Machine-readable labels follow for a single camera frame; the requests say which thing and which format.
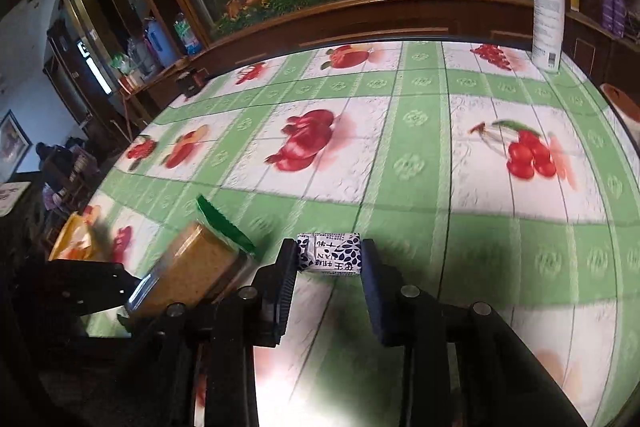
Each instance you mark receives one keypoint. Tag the white spray bottle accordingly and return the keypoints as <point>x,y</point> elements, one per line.
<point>547,17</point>

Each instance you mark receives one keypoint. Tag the green plastic bag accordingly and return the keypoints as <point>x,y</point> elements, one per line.
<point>121,64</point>

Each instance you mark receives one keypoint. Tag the blue thermos flask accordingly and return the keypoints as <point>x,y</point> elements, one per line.
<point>156,39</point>

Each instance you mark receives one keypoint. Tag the dark glass jar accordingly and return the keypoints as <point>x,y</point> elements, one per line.
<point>190,85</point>

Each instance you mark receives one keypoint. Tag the grey kettle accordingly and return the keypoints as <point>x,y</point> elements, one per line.
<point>137,57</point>

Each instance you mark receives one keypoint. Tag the green fruit-print tablecloth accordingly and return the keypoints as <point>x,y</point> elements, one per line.
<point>425,157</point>

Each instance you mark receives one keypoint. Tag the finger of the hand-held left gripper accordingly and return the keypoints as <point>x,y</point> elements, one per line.
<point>90,287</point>

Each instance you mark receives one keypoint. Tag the brown wooden cabinet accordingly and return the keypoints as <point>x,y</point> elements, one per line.
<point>400,19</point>

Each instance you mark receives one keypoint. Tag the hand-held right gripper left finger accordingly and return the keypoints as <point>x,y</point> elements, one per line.
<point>277,292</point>

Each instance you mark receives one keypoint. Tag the round orange stool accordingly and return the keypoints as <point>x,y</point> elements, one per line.
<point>622,99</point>

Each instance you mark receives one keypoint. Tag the framed wall painting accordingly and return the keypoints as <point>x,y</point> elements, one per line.
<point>12,144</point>

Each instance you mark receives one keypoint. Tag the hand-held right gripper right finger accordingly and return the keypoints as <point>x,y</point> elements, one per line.
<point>380,292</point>

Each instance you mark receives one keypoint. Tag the barred window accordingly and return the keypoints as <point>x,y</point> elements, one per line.
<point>92,67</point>

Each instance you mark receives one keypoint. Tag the clear cracker pack green ends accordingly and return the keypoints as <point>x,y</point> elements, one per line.
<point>200,267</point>

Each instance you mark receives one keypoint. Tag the small white candy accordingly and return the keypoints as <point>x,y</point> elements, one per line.
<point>327,254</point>

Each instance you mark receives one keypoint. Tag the purple spray can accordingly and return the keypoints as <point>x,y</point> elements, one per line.
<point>620,14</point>
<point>607,9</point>

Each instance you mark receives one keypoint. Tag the yellow plastic bag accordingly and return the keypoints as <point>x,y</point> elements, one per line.
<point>72,239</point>

